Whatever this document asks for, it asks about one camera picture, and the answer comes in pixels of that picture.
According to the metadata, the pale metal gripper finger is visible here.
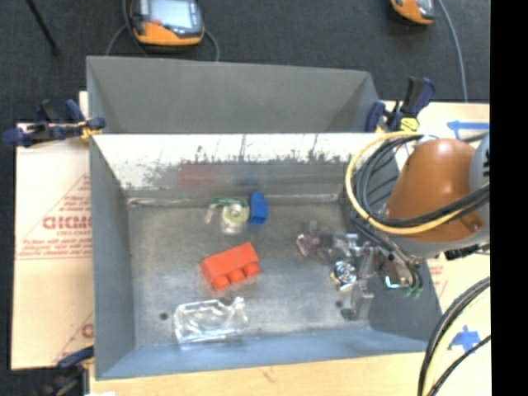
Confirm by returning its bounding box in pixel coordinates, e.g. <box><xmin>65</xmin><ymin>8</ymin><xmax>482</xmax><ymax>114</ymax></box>
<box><xmin>329</xmin><ymin>232</ymin><xmax>365</xmax><ymax>260</ymax></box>
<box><xmin>339</xmin><ymin>279</ymin><xmax>375</xmax><ymax>322</ymax></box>

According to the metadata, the shiny silver round object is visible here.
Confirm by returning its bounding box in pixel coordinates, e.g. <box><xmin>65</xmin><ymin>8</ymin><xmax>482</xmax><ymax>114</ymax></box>
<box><xmin>331</xmin><ymin>260</ymin><xmax>359</xmax><ymax>292</ymax></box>

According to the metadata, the purple small toy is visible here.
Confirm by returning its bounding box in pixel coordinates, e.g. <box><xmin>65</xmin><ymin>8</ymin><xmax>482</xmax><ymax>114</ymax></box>
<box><xmin>295</xmin><ymin>219</ymin><xmax>328</xmax><ymax>257</ymax></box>

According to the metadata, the grey metal bin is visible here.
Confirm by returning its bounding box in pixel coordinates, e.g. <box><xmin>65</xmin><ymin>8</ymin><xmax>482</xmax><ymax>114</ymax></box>
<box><xmin>85</xmin><ymin>54</ymin><xmax>445</xmax><ymax>381</ymax></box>

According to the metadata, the blue small block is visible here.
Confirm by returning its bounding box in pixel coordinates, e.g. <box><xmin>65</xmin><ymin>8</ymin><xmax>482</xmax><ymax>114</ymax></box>
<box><xmin>247</xmin><ymin>191</ymin><xmax>270</xmax><ymax>226</ymax></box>

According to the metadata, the clear tape dispenser green label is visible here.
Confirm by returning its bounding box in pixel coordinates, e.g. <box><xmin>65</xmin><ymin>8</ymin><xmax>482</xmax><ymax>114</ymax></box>
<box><xmin>204</xmin><ymin>196</ymin><xmax>252</xmax><ymax>236</ymax></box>

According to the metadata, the orange toy building brick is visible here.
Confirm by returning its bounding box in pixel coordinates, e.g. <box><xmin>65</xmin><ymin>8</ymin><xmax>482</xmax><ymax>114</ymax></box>
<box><xmin>200</xmin><ymin>241</ymin><xmax>262</xmax><ymax>292</ymax></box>

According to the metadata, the clear plastic packet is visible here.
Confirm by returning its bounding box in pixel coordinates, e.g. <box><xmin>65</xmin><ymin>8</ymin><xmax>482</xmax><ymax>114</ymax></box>
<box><xmin>172</xmin><ymin>295</ymin><xmax>250</xmax><ymax>346</ymax></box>

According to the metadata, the brown cardboard board red print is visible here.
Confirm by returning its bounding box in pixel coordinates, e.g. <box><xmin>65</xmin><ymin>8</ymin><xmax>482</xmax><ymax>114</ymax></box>
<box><xmin>9</xmin><ymin>90</ymin><xmax>96</xmax><ymax>371</ymax></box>

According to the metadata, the black cylinder on white bracket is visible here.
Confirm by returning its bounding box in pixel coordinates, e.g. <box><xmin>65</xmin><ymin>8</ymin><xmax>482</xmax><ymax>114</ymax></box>
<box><xmin>443</xmin><ymin>245</ymin><xmax>479</xmax><ymax>262</ymax></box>

